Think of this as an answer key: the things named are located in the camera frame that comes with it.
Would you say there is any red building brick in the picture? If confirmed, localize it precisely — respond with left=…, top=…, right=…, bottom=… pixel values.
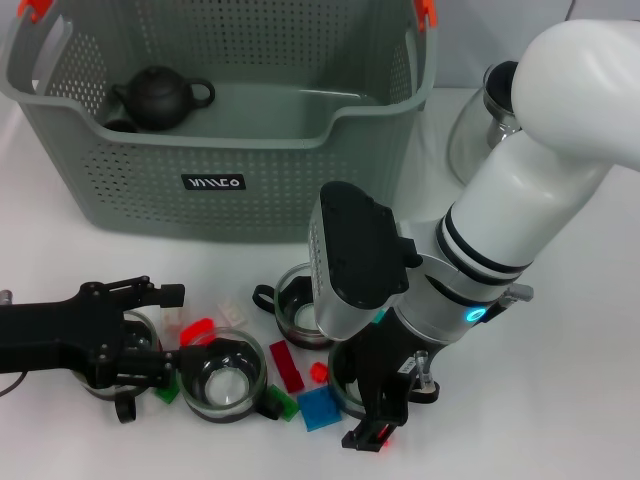
left=179, top=317, right=214, bottom=346

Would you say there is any clear building brick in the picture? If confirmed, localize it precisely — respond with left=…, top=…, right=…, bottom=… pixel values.
left=217, top=298, right=250, bottom=329
left=159, top=307, right=194, bottom=334

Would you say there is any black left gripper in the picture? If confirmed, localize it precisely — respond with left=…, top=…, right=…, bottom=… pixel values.
left=0, top=274, right=214, bottom=391

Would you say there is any blue square building brick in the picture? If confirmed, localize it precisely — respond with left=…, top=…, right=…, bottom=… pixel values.
left=297, top=387, right=342, bottom=432

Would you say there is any right wrist camera housing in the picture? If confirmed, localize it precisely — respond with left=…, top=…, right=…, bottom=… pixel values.
left=307, top=181, right=419, bottom=342

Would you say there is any dark clay teapot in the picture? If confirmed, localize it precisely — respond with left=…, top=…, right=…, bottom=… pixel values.
left=107, top=65, right=216, bottom=134

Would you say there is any arm gripper cable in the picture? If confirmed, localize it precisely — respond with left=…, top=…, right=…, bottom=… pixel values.
left=413, top=349, right=436, bottom=394
left=0, top=369, right=26, bottom=399

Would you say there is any grey perforated storage bin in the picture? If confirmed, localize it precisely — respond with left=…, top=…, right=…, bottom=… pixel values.
left=0, top=0, right=440, bottom=245

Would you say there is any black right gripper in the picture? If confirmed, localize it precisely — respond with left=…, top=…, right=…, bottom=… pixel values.
left=341, top=305, right=436, bottom=440

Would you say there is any dark red long brick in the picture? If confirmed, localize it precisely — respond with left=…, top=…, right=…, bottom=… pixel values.
left=270, top=339, right=305, bottom=393

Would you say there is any glass teapot with black handle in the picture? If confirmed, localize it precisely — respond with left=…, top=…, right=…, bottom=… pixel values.
left=446, top=59, right=524, bottom=186

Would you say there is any left arm gripper cable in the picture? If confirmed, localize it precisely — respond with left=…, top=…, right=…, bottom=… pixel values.
left=0, top=369, right=26, bottom=399

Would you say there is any glass teacup with black base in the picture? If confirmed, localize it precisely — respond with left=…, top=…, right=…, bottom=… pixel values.
left=327, top=342, right=441, bottom=421
left=252, top=263, right=346, bottom=350
left=69, top=309, right=161, bottom=425
left=174, top=327, right=286, bottom=425

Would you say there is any orange bin handle clip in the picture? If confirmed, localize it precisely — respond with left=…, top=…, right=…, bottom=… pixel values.
left=415, top=0, right=439, bottom=32
left=18, top=0, right=54, bottom=24

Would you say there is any right arm gripper cable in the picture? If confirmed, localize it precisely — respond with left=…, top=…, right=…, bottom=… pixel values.
left=413, top=349, right=436, bottom=394

